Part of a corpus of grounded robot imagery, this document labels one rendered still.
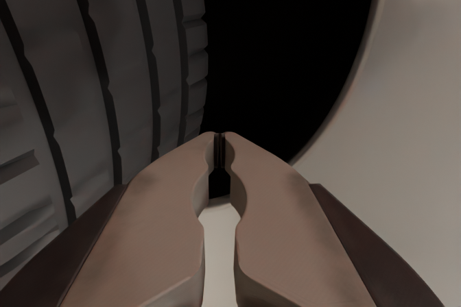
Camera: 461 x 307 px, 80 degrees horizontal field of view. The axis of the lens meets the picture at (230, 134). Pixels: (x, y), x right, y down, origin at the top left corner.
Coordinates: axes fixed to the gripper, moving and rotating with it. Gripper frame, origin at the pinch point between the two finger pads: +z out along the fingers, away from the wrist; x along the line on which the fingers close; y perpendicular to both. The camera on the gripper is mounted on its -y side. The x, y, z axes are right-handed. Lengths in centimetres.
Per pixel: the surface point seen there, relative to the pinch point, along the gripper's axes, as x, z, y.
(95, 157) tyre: -7.8, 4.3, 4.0
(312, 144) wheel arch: 11.6, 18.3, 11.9
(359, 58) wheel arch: 14.1, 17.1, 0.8
